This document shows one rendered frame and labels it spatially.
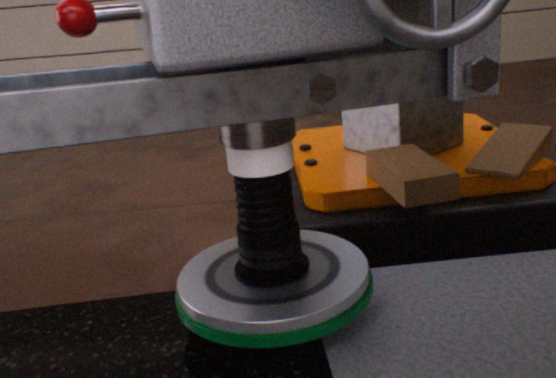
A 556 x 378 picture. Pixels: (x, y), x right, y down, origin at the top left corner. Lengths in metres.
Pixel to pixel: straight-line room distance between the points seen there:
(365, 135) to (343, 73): 0.78
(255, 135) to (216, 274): 0.18
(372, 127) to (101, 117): 0.86
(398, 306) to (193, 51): 0.38
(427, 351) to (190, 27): 0.38
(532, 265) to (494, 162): 0.46
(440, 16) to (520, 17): 6.36
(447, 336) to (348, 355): 0.11
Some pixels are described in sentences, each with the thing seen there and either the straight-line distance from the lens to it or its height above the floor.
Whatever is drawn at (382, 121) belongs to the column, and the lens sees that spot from 1.30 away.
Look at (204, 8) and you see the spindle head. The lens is 0.50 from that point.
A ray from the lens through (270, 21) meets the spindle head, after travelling 0.51.
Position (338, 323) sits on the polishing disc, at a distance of 0.62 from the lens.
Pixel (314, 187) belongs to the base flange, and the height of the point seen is 0.78.
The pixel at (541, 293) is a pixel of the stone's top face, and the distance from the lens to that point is 0.76.
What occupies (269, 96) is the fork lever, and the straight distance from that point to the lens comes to 0.57.
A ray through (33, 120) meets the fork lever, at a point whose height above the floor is 1.09.
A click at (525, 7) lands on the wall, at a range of 6.87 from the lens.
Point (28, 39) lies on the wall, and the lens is 6.96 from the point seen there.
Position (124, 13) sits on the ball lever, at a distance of 0.52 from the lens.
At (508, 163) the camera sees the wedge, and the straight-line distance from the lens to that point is 1.24.
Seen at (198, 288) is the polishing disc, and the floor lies 0.88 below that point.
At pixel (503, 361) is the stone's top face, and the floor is 0.82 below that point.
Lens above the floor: 1.19
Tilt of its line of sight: 19 degrees down
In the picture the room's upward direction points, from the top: 6 degrees counter-clockwise
